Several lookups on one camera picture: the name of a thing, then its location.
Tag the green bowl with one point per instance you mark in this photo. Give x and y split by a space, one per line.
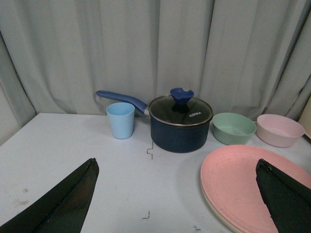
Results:
232 129

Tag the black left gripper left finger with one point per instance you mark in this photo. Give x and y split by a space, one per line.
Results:
63 209

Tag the light blue cup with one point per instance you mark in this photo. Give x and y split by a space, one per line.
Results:
121 119

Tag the glass pot lid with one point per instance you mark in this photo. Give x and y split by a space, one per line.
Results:
180 108

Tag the pink plate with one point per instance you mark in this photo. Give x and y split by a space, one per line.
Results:
228 177

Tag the grey curtain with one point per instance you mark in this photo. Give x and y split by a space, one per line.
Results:
249 57

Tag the beige plate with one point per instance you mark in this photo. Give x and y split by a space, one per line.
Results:
222 219

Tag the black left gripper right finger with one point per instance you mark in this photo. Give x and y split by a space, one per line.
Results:
287 200

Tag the dark blue saucepan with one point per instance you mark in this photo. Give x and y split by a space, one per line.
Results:
170 138

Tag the pink bowl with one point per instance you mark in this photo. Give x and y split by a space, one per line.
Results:
278 131

